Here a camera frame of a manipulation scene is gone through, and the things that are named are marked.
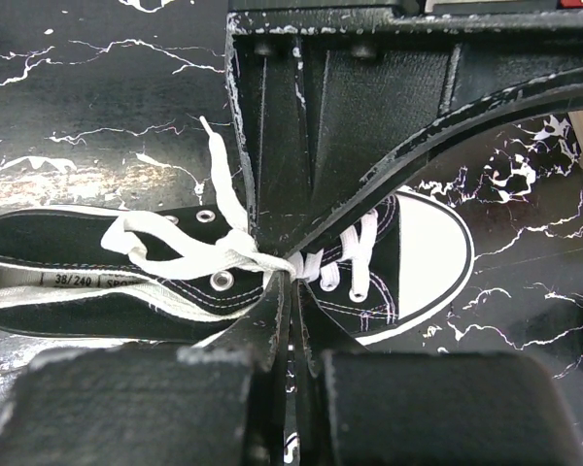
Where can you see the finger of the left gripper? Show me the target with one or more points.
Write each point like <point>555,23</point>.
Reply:
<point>279,85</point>

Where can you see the black white sneaker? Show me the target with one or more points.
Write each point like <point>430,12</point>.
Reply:
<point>57,281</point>

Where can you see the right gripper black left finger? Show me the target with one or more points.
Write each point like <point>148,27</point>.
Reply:
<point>240,385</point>

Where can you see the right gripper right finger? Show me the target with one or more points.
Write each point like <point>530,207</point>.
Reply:
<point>314,332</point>

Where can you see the white shoelace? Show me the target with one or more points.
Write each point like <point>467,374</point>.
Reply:
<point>237,249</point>

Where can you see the black marble pattern mat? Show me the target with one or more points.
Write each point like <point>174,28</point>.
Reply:
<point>99,105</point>

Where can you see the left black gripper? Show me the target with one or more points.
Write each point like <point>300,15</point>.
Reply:
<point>403,86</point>

